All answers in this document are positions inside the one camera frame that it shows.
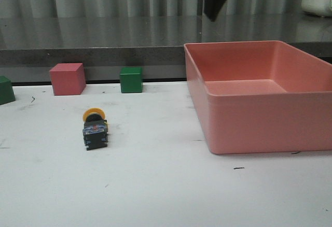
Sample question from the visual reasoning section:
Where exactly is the yellow push button switch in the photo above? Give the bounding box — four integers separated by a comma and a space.
82, 108, 108, 151

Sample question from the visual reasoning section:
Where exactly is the green cube left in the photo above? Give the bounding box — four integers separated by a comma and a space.
0, 76, 16, 105

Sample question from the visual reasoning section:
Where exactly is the grey stone counter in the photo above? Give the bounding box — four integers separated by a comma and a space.
1, 13, 331, 84

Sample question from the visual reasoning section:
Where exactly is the pink plastic bin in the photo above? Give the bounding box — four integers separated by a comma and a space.
184, 41, 331, 154

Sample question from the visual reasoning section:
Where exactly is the green cube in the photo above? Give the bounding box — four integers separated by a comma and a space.
120, 67, 143, 93
0, 76, 16, 105

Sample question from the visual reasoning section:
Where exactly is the green cube right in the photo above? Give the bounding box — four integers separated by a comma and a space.
120, 67, 143, 93

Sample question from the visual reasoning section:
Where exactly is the pink cube at back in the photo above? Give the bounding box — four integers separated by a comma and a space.
49, 63, 86, 96

